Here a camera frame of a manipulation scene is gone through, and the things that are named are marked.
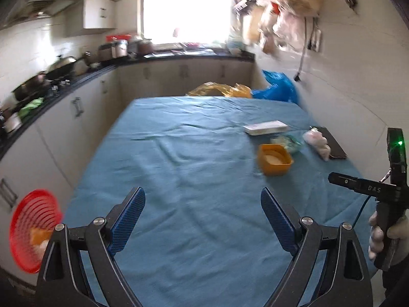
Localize black phone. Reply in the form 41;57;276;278
314;126;347;159

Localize blue table cloth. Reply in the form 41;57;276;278
64;96;375;306

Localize white carton box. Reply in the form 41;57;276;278
243;120;289;136

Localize small white box on counter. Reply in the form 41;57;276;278
4;113;22;134

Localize dark frying pan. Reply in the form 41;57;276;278
13;72;47;102

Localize silver rice cooker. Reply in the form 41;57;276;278
97;34;132;62

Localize black power cable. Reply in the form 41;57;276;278
292;17;309;83

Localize green white tissue pack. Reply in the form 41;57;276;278
270;135;302;155

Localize green cloth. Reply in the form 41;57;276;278
18;98;44;119

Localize black wok with handle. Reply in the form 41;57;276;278
46;51;89;80

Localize orange plastic container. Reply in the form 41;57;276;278
257;144;293;176

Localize range hood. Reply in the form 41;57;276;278
1;0;82;29

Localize kitchen base cabinets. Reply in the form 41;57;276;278
1;57;254;284

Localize yellow plastic bag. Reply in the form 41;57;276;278
186;82;252;98

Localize pink white wrapper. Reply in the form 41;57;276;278
303;128;331;161

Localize red plastic mesh basket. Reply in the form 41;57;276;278
9;189;63;274

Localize right gloved hand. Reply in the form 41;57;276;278
368;211;409;265

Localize hanging plastic bags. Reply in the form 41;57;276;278
233;0;323;56

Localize blue plastic bag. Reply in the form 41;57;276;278
252;70;299;105

